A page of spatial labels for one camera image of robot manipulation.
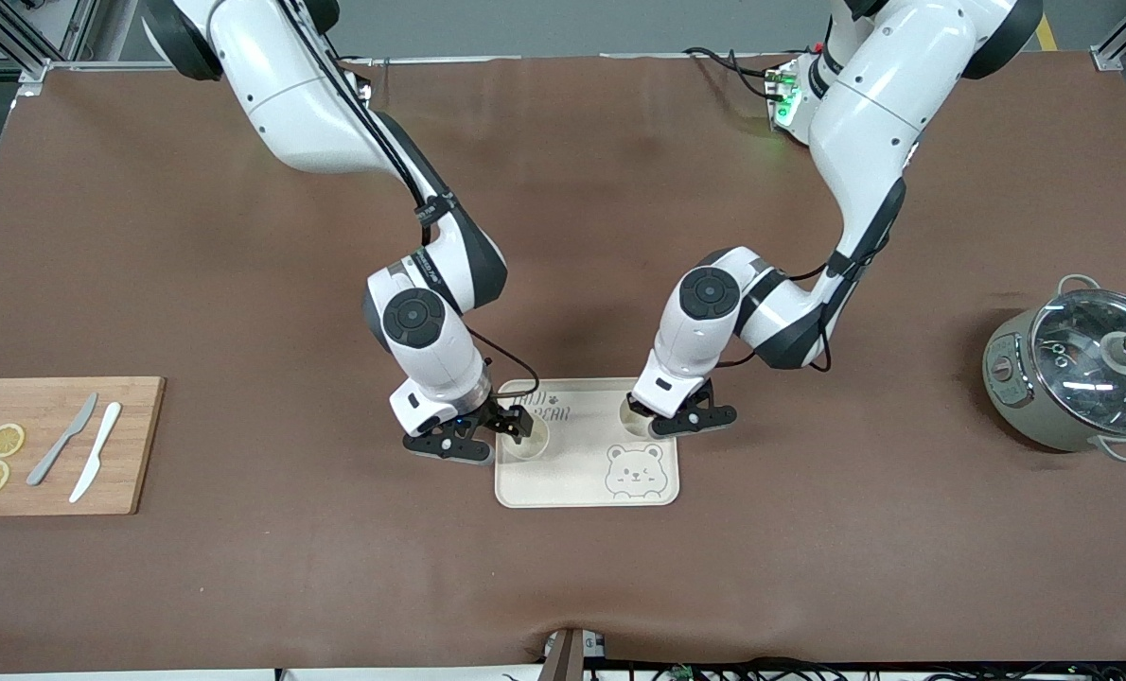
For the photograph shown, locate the white paper cup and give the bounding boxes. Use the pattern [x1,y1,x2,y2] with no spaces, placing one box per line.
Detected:
[501,416,551,462]
[623,395,666,438]

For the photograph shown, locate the cream bear print tray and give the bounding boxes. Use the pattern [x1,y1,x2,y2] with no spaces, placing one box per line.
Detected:
[495,376,680,509]

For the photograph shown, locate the metal table edge clamp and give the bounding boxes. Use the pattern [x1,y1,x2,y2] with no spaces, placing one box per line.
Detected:
[542,626,607,681]

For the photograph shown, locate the wooden cutting board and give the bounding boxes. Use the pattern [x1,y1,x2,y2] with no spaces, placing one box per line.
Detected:
[0,376,167,517]

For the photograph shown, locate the white plastic knife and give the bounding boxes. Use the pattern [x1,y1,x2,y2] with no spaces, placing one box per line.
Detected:
[69,402,123,504]

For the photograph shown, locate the grey electric cooking pot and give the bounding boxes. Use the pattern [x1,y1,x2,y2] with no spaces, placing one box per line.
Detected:
[982,274,1126,463]

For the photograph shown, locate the grey plastic knife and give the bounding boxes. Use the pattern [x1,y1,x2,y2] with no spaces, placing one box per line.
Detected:
[26,393,99,487]

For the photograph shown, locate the glass pot lid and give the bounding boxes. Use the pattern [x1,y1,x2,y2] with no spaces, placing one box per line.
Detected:
[1029,288,1126,438]

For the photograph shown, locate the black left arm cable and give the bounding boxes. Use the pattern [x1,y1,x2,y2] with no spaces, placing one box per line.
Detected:
[714,251,853,372]

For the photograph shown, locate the black base power cable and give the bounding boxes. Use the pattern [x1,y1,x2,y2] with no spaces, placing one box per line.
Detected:
[684,45,782,100]

